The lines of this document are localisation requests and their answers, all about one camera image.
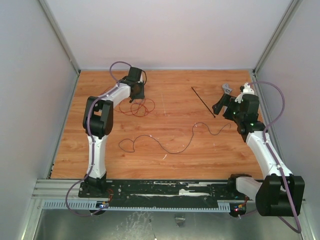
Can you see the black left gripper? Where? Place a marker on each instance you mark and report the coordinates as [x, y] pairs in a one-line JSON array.
[[141, 95]]

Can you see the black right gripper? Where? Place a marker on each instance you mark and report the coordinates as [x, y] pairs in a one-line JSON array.
[[225, 106]]

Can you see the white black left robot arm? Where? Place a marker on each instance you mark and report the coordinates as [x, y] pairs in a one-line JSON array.
[[98, 121]]

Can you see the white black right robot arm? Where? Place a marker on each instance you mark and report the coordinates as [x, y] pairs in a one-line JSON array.
[[280, 194]]

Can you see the black zip tie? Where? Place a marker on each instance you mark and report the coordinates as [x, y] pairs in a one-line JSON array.
[[207, 107]]

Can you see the silver adjustable wrench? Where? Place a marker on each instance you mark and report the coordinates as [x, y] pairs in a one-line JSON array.
[[227, 89]]

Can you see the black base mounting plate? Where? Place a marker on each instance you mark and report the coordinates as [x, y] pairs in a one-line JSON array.
[[164, 193]]

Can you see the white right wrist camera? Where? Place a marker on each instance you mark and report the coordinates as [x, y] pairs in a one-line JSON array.
[[244, 90]]

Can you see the aluminium corner post left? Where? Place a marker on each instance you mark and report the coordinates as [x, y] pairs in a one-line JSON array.
[[59, 34]]

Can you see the aluminium corner post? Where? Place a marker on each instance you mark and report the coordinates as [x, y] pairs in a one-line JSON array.
[[59, 34], [276, 35]]

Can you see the aluminium corner post right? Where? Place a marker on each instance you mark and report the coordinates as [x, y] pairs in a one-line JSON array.
[[276, 35]]

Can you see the grey slotted cable duct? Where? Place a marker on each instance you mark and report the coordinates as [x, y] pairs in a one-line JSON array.
[[94, 205]]

